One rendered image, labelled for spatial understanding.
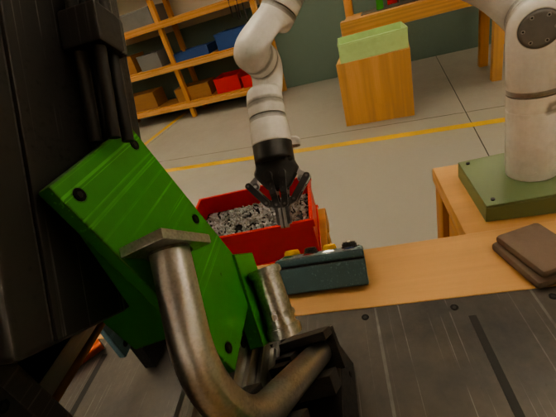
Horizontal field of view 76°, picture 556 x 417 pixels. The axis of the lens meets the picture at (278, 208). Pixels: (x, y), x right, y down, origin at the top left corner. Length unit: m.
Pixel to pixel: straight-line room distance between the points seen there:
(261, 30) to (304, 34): 5.16
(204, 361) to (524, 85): 0.68
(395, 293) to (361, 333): 0.09
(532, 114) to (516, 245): 0.26
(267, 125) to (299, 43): 5.26
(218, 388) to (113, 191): 0.16
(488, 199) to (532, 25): 0.31
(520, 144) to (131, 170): 0.70
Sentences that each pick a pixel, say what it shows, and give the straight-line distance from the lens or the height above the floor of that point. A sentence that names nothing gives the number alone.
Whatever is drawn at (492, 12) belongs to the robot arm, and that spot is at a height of 1.20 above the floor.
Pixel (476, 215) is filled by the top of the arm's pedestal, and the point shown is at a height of 0.85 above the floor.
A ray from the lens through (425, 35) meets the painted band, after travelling 5.81.
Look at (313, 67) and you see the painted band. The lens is 5.92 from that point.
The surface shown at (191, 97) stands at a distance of 6.12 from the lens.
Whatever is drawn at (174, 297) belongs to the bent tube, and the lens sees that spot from 0.26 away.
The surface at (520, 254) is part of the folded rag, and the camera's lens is 0.63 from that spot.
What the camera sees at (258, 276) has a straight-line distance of 0.38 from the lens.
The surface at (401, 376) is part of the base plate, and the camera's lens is 0.51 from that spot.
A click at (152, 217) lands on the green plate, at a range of 0.31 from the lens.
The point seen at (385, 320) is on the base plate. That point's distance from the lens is 0.56.
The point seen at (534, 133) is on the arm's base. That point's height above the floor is 1.00.
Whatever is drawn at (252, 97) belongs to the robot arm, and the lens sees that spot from 0.68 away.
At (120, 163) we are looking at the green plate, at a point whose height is 1.25.
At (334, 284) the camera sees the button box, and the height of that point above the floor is 0.92.
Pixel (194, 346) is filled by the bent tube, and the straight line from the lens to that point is 0.25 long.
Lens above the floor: 1.34
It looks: 30 degrees down
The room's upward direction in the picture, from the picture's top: 18 degrees counter-clockwise
